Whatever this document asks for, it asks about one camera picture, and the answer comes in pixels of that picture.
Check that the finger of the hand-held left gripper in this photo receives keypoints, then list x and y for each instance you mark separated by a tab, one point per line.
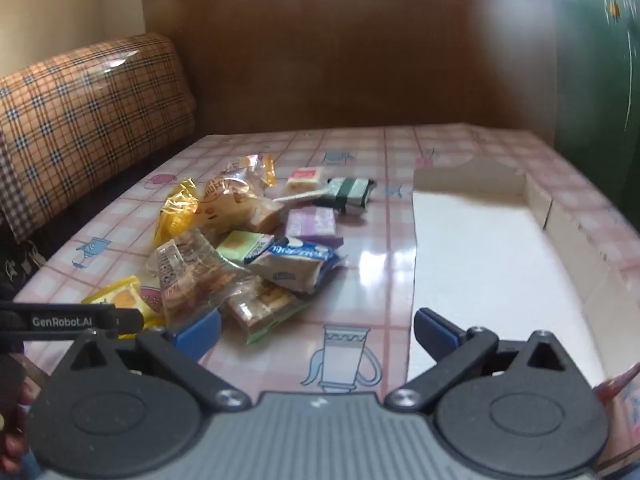
131	321

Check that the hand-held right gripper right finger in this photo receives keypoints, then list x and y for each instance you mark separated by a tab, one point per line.
435	332

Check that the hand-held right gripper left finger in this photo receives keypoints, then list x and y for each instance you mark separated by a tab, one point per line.
197	332

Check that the yellow cake packet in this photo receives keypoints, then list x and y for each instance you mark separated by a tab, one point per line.
127	295

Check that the clear cookie bag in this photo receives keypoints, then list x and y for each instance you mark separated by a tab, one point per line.
190	275

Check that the white cardboard box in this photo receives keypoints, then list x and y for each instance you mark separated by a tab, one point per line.
475	260

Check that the light green snack packet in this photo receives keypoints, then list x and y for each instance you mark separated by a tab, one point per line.
240	246

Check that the yellow transparent snack packet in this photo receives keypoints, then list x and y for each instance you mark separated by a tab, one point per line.
175	210

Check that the clear bread bag red print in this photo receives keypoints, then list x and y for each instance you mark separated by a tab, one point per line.
230	200

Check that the white packet with green stripe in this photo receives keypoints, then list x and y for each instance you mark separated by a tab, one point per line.
350	192

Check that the person's left hand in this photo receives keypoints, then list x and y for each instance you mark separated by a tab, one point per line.
15	440

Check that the biscuit packet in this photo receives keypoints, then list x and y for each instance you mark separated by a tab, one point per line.
262	305

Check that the pink checked tablecloth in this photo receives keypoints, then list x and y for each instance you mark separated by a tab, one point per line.
380	260

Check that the blue and white snack packet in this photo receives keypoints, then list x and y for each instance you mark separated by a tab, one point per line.
295	265

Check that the purple snack packet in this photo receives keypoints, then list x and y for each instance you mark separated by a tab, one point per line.
312	222

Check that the square cake packet red label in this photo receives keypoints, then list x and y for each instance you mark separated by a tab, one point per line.
305	177

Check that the plaid sofa cushion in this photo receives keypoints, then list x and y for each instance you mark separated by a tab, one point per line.
90	120

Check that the brown wooden board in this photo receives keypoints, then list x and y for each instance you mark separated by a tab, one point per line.
325	60

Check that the green cabinet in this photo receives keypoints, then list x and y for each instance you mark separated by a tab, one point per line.
595	60

